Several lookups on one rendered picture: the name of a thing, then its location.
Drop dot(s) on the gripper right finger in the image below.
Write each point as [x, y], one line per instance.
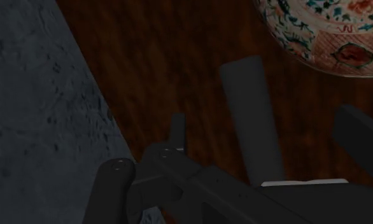
[360, 136]

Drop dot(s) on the white floral patterned bowl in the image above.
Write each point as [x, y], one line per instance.
[326, 37]

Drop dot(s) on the brown wooden table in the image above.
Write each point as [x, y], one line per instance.
[161, 77]

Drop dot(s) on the dark grey flat bar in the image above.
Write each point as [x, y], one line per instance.
[251, 118]

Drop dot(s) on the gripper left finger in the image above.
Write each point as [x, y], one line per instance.
[174, 173]

